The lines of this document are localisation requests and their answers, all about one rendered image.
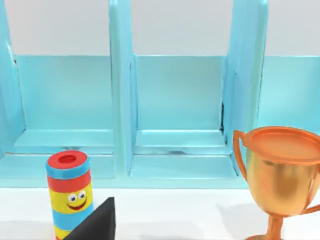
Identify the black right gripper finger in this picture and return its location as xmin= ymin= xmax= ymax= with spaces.
xmin=62 ymin=196 xmax=117 ymax=240

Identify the stack of coloured rings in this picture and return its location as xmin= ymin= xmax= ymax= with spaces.
xmin=45 ymin=150 xmax=95 ymax=240

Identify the light blue rack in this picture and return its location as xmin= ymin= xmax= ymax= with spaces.
xmin=0 ymin=0 xmax=320 ymax=190

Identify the bronze trophy cup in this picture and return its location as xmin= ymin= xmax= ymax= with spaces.
xmin=232 ymin=126 xmax=320 ymax=240

